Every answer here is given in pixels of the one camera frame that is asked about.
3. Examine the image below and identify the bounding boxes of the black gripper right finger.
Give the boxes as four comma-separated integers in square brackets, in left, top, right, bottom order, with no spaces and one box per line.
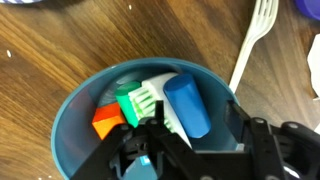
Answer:
[223,98,320,180]

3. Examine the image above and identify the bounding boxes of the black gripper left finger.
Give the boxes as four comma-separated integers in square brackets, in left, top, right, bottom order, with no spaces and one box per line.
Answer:
[69,99,208,180]

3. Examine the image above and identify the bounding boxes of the blue cylinder block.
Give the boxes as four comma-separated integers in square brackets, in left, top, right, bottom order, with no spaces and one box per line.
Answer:
[162,72,213,140]

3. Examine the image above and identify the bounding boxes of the green cylinder block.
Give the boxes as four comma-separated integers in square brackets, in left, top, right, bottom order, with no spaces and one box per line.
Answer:
[114,81,143,129]

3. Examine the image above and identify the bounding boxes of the orange wooden block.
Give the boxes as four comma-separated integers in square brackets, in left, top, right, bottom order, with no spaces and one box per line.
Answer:
[91,101,127,141]

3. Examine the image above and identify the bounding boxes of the dark blue bowl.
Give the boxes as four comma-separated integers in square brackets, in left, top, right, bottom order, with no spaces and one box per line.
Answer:
[50,56,242,180]

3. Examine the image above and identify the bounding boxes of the blue white patterned bowl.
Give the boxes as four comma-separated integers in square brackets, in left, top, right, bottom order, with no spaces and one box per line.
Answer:
[0,0,43,5]

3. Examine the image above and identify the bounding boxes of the white brush green bristles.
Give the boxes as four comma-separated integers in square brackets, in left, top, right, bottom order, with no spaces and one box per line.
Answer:
[127,72,193,150]

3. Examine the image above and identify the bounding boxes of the grey disc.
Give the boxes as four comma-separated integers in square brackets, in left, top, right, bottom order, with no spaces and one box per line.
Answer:
[97,77,135,108]

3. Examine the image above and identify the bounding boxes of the white paper napkin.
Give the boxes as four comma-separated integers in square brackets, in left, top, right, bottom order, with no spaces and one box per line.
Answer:
[306,32,320,102]

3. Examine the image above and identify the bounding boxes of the white plastic fork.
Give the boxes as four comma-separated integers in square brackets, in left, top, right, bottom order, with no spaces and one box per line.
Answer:
[228,0,280,95]

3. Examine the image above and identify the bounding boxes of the purple jar lid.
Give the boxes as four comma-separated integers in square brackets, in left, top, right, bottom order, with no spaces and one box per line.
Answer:
[293,0,320,22]

